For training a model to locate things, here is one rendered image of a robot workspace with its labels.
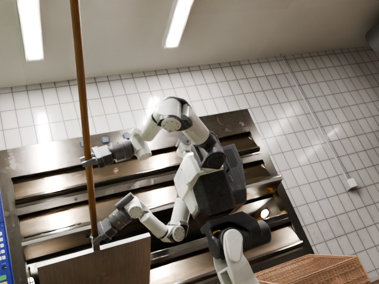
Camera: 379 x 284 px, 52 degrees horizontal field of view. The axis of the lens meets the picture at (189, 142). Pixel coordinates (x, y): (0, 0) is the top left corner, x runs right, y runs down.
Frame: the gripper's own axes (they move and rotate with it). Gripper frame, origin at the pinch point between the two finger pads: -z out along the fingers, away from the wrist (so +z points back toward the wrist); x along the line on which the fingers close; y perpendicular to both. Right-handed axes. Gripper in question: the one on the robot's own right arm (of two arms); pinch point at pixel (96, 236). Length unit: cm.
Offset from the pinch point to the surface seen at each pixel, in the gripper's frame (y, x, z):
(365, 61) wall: -165, 130, 259
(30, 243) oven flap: -7, 40, -42
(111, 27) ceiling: 29, 121, 73
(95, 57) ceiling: 14, 137, 52
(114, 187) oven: -38, 70, 6
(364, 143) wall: -168, 58, 185
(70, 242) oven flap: -29, 43, -30
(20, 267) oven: -17, 40, -59
